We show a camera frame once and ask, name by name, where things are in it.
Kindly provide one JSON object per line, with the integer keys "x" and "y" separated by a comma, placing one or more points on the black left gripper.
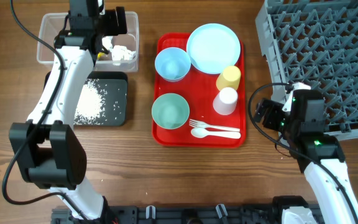
{"x": 112, "y": 16}

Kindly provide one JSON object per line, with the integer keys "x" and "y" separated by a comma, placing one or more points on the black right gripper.
{"x": 275, "y": 109}

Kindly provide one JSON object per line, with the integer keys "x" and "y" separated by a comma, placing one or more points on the white tissue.
{"x": 107, "y": 42}

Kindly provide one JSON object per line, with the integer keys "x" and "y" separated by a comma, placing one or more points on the white napkin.
{"x": 121, "y": 53}

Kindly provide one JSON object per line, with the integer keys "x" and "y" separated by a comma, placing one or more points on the mint green bowl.
{"x": 170, "y": 111}

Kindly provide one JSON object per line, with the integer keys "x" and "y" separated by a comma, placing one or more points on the yellow snack wrapper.
{"x": 100, "y": 55}

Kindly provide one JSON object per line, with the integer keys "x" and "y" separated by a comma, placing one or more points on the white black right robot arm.
{"x": 298, "y": 126}

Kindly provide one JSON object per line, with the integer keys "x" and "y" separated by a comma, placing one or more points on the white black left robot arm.
{"x": 46, "y": 149}

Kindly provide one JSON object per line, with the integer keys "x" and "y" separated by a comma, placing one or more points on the grey dishwasher rack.
{"x": 316, "y": 43}

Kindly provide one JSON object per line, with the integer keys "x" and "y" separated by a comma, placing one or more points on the clear plastic bin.
{"x": 52, "y": 23}

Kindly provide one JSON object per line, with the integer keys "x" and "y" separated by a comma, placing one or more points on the white plastic cup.
{"x": 226, "y": 100}

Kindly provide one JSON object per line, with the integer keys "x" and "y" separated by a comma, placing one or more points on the red serving tray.
{"x": 199, "y": 90}

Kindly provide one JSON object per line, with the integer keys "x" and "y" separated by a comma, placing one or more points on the yellow plastic cup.
{"x": 229, "y": 77}

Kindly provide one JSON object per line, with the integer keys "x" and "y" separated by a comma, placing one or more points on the light blue bowl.
{"x": 172, "y": 64}

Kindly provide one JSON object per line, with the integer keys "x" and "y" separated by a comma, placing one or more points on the white plastic spoon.
{"x": 202, "y": 133}

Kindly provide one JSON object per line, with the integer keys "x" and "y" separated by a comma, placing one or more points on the white plastic fork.
{"x": 200, "y": 124}

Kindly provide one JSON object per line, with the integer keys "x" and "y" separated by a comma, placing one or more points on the black tray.
{"x": 67, "y": 103}

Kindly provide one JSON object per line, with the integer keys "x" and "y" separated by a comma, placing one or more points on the light blue plate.
{"x": 213, "y": 47}

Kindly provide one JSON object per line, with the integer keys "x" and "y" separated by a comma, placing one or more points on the pile of white rice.
{"x": 101, "y": 103}

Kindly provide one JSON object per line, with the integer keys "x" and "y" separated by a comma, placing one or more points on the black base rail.
{"x": 246, "y": 214}

